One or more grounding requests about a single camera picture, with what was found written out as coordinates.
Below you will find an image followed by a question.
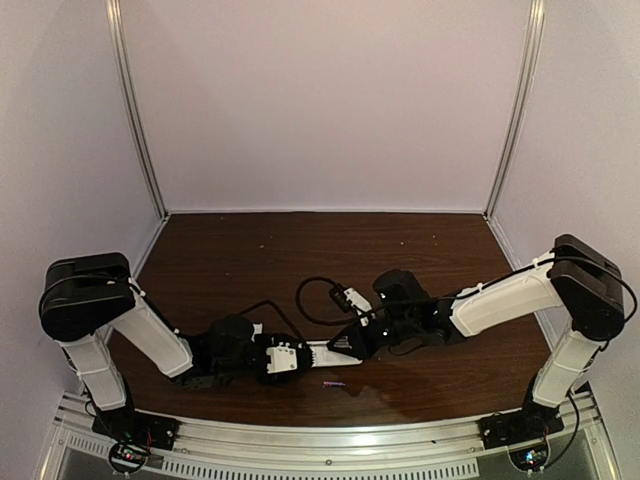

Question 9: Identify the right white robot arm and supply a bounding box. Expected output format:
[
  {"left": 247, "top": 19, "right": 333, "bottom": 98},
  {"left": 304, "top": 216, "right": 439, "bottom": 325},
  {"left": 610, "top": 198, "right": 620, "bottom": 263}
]
[{"left": 327, "top": 234, "right": 629, "bottom": 413}]

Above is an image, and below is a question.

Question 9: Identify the right black braided cable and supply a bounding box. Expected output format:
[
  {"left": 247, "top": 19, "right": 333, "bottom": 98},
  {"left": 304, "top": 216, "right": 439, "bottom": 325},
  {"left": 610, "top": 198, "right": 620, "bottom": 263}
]
[{"left": 295, "top": 277, "right": 374, "bottom": 326}]

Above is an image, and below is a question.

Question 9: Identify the black braided cable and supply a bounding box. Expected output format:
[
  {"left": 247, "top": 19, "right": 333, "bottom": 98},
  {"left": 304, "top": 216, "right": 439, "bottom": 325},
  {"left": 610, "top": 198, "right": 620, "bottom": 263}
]
[
  {"left": 295, "top": 277, "right": 374, "bottom": 326},
  {"left": 242, "top": 298, "right": 304, "bottom": 341}
]

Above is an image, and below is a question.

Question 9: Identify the aluminium corner post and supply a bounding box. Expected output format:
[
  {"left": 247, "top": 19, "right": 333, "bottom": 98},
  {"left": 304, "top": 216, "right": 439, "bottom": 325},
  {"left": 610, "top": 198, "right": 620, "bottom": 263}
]
[
  {"left": 105, "top": 0, "right": 169, "bottom": 221},
  {"left": 484, "top": 0, "right": 546, "bottom": 220}
]

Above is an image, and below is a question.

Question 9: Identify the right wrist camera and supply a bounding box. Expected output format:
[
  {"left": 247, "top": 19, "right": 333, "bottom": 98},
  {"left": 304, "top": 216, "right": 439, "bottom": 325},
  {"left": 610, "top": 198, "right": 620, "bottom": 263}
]
[{"left": 329, "top": 284, "right": 376, "bottom": 326}]

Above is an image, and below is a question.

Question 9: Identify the left aluminium corner post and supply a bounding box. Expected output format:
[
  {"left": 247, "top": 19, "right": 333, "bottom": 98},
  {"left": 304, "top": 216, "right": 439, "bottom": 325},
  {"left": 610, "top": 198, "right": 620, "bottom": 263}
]
[{"left": 105, "top": 0, "right": 169, "bottom": 221}]

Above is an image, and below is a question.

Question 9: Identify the white remote control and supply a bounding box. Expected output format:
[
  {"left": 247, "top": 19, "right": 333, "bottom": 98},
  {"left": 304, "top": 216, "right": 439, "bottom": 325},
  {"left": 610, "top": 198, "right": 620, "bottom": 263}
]
[{"left": 308, "top": 341, "right": 362, "bottom": 368}]

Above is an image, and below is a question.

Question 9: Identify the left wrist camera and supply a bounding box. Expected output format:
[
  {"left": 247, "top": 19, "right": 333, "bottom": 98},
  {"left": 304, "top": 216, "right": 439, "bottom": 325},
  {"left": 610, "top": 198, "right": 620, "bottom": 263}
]
[{"left": 266, "top": 343, "right": 304, "bottom": 375}]

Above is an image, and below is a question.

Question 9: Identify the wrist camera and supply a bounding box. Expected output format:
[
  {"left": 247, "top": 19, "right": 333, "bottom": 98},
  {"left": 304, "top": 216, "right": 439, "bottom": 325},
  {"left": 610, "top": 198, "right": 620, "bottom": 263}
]
[
  {"left": 329, "top": 284, "right": 376, "bottom": 326},
  {"left": 266, "top": 343, "right": 304, "bottom": 375}
]

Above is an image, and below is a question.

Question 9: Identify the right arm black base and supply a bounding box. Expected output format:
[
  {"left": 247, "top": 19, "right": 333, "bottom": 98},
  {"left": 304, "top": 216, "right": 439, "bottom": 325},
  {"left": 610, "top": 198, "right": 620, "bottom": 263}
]
[{"left": 477, "top": 400, "right": 564, "bottom": 450}]

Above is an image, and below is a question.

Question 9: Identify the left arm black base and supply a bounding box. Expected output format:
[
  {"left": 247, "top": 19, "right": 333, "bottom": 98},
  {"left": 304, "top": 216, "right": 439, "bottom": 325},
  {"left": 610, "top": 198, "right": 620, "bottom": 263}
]
[{"left": 92, "top": 407, "right": 180, "bottom": 451}]

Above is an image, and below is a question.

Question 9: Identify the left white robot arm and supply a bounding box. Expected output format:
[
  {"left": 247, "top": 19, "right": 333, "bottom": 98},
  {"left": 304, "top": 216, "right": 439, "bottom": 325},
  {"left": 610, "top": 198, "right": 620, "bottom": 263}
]
[{"left": 38, "top": 252, "right": 314, "bottom": 412}]

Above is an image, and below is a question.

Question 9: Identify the right aluminium corner post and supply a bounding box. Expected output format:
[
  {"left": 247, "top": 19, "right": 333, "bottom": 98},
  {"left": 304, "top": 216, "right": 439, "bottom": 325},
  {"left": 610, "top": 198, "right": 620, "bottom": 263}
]
[{"left": 484, "top": 0, "right": 546, "bottom": 220}]

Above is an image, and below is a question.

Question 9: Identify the left black braided cable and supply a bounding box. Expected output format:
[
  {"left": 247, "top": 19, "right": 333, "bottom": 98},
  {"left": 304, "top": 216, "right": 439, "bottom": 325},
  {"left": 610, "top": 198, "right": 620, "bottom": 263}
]
[{"left": 242, "top": 298, "right": 304, "bottom": 341}]

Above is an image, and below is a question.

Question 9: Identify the front aluminium rail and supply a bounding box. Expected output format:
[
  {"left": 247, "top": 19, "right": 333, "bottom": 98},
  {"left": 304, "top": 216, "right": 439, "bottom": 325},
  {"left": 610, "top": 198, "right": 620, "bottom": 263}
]
[{"left": 35, "top": 392, "right": 622, "bottom": 479}]

